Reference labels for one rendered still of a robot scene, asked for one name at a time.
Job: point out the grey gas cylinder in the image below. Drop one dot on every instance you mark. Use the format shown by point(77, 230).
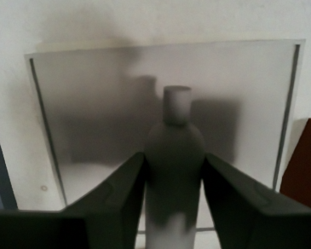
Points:
point(174, 162)

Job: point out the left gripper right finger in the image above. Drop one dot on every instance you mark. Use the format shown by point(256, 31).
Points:
point(250, 215)

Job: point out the red-brown open box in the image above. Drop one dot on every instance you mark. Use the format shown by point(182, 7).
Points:
point(296, 180)

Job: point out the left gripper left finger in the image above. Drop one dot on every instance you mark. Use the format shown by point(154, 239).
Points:
point(107, 217)

